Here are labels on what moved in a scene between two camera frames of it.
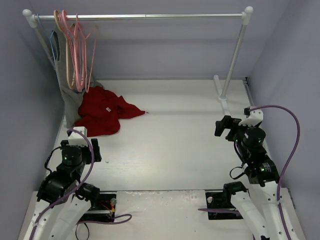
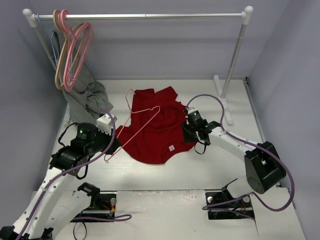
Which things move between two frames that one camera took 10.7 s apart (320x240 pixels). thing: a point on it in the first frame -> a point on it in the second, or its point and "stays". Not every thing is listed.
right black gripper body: x=230 y=127 -> x=188 y=132
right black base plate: x=217 y=200 stays
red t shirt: x=100 y=110 -> x=155 y=134
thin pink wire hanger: x=82 y=52 -> x=106 y=158
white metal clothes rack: x=246 y=15 stays
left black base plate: x=104 y=210 stays
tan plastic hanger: x=66 y=45 -> x=67 y=33
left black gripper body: x=94 y=150 -> x=111 y=141
